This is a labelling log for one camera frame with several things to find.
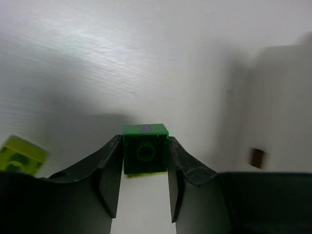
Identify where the lime 2x2 lego brick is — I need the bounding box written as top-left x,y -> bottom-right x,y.
126,173 -> 155,179

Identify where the dark green 2x2 lego brick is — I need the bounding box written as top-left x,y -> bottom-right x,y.
122,123 -> 169,176

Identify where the white drawer cabinet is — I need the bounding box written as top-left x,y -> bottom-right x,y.
214,32 -> 312,173

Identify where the lime 2x4 lego brick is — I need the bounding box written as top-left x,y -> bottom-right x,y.
0,136 -> 48,176

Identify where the brown drawer tab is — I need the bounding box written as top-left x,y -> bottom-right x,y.
249,148 -> 266,169

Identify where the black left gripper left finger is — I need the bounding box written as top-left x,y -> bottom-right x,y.
0,135 -> 122,234

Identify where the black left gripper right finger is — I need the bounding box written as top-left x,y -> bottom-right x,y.
168,137 -> 312,234

